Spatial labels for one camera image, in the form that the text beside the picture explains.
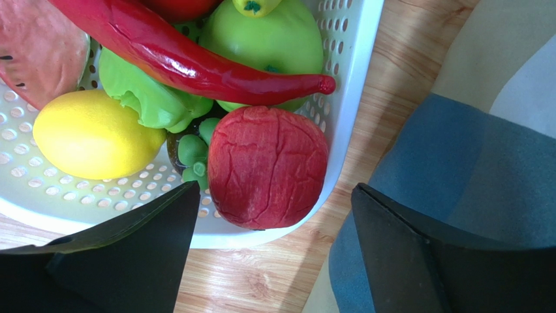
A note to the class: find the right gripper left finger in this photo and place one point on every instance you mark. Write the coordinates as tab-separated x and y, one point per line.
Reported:
131	263

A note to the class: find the yellow banana bunch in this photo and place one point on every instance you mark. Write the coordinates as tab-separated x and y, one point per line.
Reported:
255	8

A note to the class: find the green apple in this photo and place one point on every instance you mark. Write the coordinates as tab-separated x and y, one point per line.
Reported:
286	41

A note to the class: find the blue yellow checked pillow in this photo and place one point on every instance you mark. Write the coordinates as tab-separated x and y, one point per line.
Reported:
477	154

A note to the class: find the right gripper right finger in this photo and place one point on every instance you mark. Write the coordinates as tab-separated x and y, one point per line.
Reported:
415	263

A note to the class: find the green leafy vegetable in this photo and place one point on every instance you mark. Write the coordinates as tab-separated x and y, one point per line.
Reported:
188	119

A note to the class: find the long red chili pepper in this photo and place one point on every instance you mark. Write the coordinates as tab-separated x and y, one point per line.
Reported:
141	37

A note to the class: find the white perforated plastic basket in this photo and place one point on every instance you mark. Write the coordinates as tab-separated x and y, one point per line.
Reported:
36	193

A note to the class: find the yellow lemon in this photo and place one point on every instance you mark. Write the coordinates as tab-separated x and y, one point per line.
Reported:
90	135

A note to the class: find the watermelon slice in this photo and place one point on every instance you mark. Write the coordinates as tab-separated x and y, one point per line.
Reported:
43	54

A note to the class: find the wrinkled red fruit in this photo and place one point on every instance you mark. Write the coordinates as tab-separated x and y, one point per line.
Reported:
266	167

